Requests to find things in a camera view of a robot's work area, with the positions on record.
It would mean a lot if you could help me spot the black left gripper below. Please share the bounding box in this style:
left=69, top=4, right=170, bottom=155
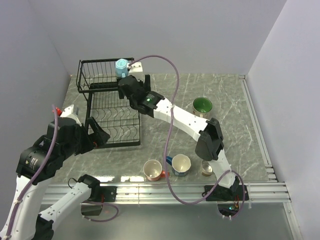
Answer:
left=61, top=115, right=110, bottom=159

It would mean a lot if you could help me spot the light blue faceted mug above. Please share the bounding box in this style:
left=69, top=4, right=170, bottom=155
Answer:
left=115, top=58, right=129, bottom=78

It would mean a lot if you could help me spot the cream mug green inside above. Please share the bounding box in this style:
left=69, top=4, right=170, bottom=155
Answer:
left=192, top=97, right=213, bottom=119

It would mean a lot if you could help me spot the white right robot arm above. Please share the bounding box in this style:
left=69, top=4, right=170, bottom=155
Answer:
left=117, top=75, right=240, bottom=200

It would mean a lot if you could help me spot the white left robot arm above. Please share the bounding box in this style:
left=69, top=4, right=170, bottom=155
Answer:
left=0, top=116, right=110, bottom=240

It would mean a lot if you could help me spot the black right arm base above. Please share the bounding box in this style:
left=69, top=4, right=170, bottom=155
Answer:
left=205, top=184, right=250, bottom=220

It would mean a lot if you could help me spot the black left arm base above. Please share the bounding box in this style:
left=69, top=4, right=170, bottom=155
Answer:
left=80, top=186, right=117, bottom=220

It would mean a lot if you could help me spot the dark blue scalloped mug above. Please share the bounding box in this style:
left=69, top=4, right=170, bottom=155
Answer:
left=166, top=154, right=192, bottom=177

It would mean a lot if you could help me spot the stainless steel cup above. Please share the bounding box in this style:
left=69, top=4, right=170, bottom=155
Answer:
left=201, top=160, right=213, bottom=177

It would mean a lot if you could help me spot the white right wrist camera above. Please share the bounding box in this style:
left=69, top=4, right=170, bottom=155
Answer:
left=128, top=62, right=145, bottom=81

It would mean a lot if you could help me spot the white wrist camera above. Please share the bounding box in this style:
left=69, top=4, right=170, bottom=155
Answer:
left=56, top=104, right=82, bottom=126
left=128, top=62, right=145, bottom=81

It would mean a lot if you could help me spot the black wire dish rack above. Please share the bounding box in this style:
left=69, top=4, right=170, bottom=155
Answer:
left=76, top=58, right=141, bottom=149

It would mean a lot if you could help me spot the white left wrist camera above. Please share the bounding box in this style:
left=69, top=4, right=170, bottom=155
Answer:
left=56, top=104, right=82, bottom=126

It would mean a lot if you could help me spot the pink mug orange handle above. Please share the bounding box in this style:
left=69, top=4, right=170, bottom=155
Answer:
left=143, top=159, right=166, bottom=182

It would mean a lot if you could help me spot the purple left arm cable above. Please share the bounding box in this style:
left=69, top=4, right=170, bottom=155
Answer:
left=0, top=103, right=120, bottom=240

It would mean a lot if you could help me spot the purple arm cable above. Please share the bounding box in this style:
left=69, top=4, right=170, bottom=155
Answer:
left=0, top=103, right=120, bottom=240
left=128, top=54, right=245, bottom=220

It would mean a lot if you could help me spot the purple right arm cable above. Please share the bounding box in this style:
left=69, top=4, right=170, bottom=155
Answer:
left=128, top=54, right=245, bottom=220

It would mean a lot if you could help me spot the aluminium mounting rail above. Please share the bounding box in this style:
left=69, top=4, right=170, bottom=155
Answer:
left=40, top=182, right=291, bottom=205

